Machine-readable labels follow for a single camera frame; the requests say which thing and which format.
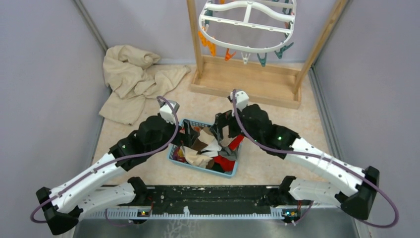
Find white sock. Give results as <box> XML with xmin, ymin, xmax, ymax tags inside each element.
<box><xmin>200</xmin><ymin>139</ymin><xmax>222</xmax><ymax>158</ymax></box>

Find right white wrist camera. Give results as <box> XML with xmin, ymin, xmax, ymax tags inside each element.
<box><xmin>228</xmin><ymin>90</ymin><xmax>249</xmax><ymax>111</ymax></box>

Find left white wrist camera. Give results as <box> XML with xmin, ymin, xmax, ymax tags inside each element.
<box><xmin>159</xmin><ymin>100</ymin><xmax>180</xmax><ymax>124</ymax></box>

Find blue plastic basket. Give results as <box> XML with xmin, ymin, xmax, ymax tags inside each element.
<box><xmin>167</xmin><ymin>119</ymin><xmax>240</xmax><ymax>179</ymax></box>

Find beige crumpled cloth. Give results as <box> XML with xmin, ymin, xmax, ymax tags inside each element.
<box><xmin>99</xmin><ymin>45</ymin><xmax>191</xmax><ymax>125</ymax></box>

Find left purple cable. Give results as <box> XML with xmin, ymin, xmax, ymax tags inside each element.
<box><xmin>30</xmin><ymin>96</ymin><xmax>180</xmax><ymax>224</ymax></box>

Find red santa sock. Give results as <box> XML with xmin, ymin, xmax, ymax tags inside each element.
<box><xmin>212</xmin><ymin>155</ymin><xmax>236</xmax><ymax>173</ymax></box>

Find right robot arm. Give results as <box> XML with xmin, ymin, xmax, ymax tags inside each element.
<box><xmin>210</xmin><ymin>104</ymin><xmax>380</xmax><ymax>220</ymax></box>

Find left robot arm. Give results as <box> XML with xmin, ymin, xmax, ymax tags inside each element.
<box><xmin>36</xmin><ymin>115</ymin><xmax>200</xmax><ymax>235</ymax></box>

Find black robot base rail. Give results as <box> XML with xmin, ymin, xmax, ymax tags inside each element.
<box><xmin>116</xmin><ymin>184</ymin><xmax>313</xmax><ymax>216</ymax></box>

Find grey sock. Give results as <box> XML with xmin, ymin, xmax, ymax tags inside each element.
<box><xmin>218</xmin><ymin>146</ymin><xmax>238</xmax><ymax>161</ymax></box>

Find brown beige sock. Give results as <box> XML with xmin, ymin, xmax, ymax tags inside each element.
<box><xmin>182</xmin><ymin>126</ymin><xmax>218</xmax><ymax>169</ymax></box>

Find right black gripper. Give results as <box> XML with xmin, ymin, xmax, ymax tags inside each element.
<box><xmin>209</xmin><ymin>103</ymin><xmax>262</xmax><ymax>144</ymax></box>

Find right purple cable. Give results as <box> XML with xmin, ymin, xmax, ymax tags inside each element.
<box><xmin>231</xmin><ymin>88</ymin><xmax>400</xmax><ymax>229</ymax></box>

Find white oval clip hanger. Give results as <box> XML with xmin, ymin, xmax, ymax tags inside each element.
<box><xmin>198</xmin><ymin>0</ymin><xmax>297</xmax><ymax>54</ymax></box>

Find beige red dotted sock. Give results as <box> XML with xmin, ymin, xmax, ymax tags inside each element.
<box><xmin>219</xmin><ymin>130</ymin><xmax>244</xmax><ymax>150</ymax></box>

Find pile of socks in basket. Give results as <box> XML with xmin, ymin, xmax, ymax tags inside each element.
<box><xmin>174</xmin><ymin>144</ymin><xmax>239</xmax><ymax>174</ymax></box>

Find wooden hanger stand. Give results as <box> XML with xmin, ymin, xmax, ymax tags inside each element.
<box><xmin>187</xmin><ymin>0</ymin><xmax>347</xmax><ymax>109</ymax></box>

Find purple cable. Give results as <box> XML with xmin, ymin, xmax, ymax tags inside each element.
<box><xmin>30</xmin><ymin>96</ymin><xmax>180</xmax><ymax>224</ymax></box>
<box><xmin>231</xmin><ymin>88</ymin><xmax>400</xmax><ymax>229</ymax></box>

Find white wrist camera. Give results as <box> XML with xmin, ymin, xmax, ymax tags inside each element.
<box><xmin>228</xmin><ymin>90</ymin><xmax>249</xmax><ymax>111</ymax></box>
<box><xmin>159</xmin><ymin>100</ymin><xmax>180</xmax><ymax>124</ymax></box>

